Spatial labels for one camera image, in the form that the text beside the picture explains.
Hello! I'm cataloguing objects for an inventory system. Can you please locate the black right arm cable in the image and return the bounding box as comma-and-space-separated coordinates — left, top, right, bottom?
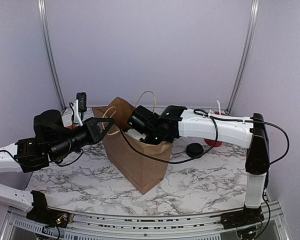
119, 108, 290, 166

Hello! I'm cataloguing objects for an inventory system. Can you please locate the brown paper bag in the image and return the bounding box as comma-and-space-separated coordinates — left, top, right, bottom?
92, 97, 173, 195

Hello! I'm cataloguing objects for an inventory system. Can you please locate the white plastic utensil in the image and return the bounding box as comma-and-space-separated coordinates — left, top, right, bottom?
208, 100, 227, 116

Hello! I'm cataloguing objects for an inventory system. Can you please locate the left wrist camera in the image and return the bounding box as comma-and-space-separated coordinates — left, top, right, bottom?
69, 92, 87, 126

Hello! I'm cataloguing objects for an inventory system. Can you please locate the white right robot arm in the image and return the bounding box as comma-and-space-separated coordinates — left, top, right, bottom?
126, 105, 270, 224

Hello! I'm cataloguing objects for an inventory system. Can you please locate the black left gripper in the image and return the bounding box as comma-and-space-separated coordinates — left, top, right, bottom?
49, 117, 115, 161

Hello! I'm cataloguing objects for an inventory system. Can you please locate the spare black cup lid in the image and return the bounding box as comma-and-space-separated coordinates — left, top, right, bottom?
185, 142, 204, 159

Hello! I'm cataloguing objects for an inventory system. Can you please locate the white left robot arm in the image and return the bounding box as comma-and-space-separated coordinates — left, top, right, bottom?
0, 109, 115, 228

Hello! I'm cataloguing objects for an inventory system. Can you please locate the aluminium frame post left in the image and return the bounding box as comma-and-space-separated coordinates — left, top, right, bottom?
37, 0, 67, 112

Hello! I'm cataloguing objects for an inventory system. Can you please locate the aluminium frame post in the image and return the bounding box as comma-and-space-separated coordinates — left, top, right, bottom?
37, 0, 67, 112
226, 0, 260, 114

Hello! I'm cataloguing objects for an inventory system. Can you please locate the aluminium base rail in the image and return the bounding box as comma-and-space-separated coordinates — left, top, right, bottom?
0, 201, 291, 240

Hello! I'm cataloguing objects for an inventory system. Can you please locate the aluminium frame post right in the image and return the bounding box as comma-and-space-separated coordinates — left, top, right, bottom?
226, 0, 260, 114

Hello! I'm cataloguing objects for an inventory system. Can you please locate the orange white bowl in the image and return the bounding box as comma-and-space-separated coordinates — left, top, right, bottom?
62, 114, 73, 130

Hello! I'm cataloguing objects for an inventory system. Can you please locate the red utensil holder cup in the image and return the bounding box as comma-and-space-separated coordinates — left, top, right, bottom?
204, 111, 231, 148

